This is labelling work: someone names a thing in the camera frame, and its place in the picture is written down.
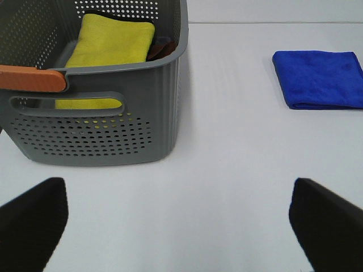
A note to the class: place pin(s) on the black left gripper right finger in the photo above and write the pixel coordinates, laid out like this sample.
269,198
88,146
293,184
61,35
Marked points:
327,227

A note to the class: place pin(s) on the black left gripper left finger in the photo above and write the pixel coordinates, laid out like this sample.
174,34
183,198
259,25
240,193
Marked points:
32,225

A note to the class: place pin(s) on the blue microfibre towel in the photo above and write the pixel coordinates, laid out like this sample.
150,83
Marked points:
319,80

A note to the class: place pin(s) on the grey perforated plastic basket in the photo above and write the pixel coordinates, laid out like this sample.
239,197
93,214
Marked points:
106,115

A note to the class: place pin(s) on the yellow folded towel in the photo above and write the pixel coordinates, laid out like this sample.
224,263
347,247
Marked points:
104,41

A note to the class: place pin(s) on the dark brown towel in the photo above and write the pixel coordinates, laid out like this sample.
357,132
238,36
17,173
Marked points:
161,47

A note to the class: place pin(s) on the orange basket handle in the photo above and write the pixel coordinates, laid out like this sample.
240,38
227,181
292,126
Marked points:
31,79

